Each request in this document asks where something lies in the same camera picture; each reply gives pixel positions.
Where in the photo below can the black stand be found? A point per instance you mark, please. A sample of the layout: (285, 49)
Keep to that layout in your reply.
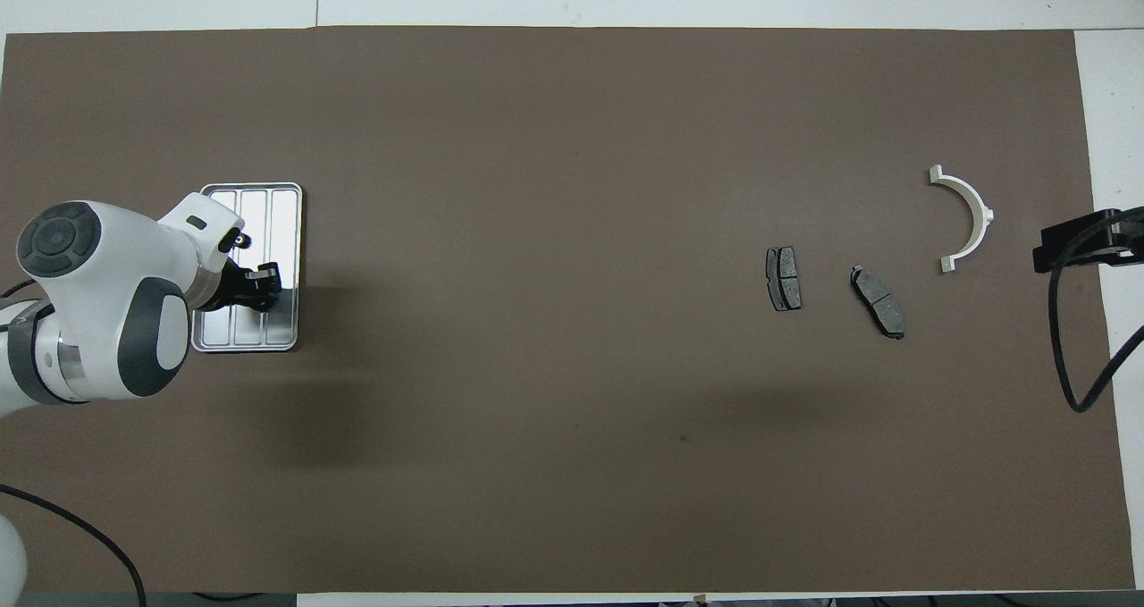
(1077, 242)

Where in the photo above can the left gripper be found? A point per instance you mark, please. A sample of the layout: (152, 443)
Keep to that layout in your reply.
(231, 287)

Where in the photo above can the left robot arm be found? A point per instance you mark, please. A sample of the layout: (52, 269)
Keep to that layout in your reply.
(107, 321)

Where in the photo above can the silver metal tray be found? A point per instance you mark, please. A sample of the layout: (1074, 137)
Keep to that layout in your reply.
(268, 223)

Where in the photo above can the dark grey brake pad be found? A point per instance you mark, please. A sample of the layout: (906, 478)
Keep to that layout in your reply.
(785, 278)
(879, 303)

